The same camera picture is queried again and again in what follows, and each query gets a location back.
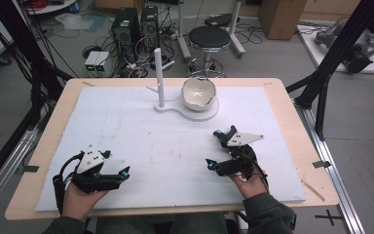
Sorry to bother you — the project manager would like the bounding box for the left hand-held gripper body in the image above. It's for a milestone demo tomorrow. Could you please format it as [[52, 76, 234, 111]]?
[[71, 144, 112, 195]]

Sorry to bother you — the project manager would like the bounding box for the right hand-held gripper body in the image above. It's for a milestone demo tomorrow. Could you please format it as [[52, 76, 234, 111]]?
[[225, 131, 265, 180]]

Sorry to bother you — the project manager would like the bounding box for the white stand with pole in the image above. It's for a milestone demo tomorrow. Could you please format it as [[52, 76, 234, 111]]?
[[145, 47, 220, 123]]

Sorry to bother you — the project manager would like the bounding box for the person's right hand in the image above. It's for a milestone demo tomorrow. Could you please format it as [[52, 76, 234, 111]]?
[[230, 168, 269, 200]]

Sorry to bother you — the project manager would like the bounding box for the person's left hand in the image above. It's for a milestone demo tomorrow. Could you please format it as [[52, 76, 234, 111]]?
[[60, 183, 110, 222]]

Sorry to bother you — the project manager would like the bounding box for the white foam board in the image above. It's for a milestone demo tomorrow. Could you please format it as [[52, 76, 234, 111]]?
[[35, 85, 307, 213]]

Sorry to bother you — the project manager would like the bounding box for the white eggshell-shaped bowl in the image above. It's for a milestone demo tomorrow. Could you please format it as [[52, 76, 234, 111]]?
[[180, 76, 218, 112]]

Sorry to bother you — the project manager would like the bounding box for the thin wooden stick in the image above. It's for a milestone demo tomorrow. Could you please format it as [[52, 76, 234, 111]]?
[[301, 178, 326, 203]]

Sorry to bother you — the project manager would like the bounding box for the white power supply box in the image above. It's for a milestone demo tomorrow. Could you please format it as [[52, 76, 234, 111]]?
[[93, 51, 111, 74], [84, 51, 100, 73]]

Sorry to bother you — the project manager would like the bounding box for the black round stool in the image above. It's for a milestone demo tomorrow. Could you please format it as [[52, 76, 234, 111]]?
[[187, 25, 233, 79]]

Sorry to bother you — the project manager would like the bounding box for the white platform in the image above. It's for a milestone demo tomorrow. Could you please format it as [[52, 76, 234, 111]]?
[[296, 23, 374, 75]]

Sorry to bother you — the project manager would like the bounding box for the black flat pad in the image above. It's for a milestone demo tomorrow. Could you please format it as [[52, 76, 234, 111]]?
[[204, 14, 242, 28]]

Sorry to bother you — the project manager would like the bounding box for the black computer tower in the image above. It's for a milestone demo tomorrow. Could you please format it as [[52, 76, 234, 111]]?
[[111, 7, 142, 64], [139, 5, 161, 51]]

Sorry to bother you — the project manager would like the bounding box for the brown cardboard box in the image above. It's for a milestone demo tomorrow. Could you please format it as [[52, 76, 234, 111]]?
[[258, 0, 308, 41]]

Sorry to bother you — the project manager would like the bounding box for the clear plastic sheet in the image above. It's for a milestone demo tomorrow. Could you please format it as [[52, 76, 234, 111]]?
[[55, 12, 107, 32]]

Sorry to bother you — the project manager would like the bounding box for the grey device on platform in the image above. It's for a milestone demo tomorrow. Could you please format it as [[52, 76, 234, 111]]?
[[314, 21, 374, 74]]

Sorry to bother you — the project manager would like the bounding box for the round white table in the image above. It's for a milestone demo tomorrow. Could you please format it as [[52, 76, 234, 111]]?
[[21, 0, 79, 17]]

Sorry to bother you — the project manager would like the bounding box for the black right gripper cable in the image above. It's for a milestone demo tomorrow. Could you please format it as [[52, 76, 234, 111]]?
[[239, 151, 270, 193]]

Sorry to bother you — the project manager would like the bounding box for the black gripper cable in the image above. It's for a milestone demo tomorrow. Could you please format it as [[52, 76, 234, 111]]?
[[239, 151, 270, 193], [52, 151, 84, 216]]

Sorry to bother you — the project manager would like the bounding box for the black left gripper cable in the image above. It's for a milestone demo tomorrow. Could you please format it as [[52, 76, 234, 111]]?
[[52, 151, 84, 216]]

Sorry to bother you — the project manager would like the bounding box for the aluminium rail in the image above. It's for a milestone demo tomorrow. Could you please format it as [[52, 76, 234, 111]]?
[[0, 129, 39, 223], [293, 98, 366, 234]]

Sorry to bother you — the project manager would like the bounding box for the tangle of floor cables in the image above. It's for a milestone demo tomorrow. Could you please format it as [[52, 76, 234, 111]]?
[[230, 21, 265, 46]]

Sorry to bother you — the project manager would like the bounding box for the white metal frame leg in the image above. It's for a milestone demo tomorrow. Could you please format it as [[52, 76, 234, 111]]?
[[175, 0, 193, 63], [228, 0, 246, 59]]

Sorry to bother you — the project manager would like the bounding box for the black metal frame with cables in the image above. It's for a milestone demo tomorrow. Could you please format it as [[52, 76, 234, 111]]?
[[0, 0, 79, 133]]

